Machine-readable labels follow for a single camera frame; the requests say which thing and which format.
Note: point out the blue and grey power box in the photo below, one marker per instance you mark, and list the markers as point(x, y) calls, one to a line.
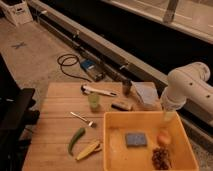
point(92, 70)

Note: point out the green chili pepper toy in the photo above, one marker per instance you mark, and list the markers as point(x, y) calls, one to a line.
point(78, 134)

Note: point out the white cardboard box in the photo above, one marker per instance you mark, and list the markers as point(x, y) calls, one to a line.
point(17, 14)

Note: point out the yellow corn cob toy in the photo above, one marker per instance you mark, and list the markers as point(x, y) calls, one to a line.
point(93, 146)

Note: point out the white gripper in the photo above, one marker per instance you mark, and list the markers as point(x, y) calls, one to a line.
point(167, 118)

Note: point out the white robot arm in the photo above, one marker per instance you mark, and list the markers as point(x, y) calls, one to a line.
point(187, 87)

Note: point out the green plastic cup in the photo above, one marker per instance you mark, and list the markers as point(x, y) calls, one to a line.
point(93, 99)

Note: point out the blue sponge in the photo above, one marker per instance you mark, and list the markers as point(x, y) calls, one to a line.
point(135, 139)

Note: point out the white folded cloth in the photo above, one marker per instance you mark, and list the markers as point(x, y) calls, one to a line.
point(147, 95)

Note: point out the dark metal cup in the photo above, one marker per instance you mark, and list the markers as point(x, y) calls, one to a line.
point(126, 86)

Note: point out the silver metal fork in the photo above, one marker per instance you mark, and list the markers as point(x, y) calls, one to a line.
point(88, 122)

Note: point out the black equipment on left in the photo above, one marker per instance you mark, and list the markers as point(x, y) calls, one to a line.
point(15, 115)

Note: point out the orange toy fruit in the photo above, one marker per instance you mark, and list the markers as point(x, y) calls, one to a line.
point(164, 138)

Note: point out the dark grape bunch toy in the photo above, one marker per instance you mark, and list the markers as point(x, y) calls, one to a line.
point(161, 159)

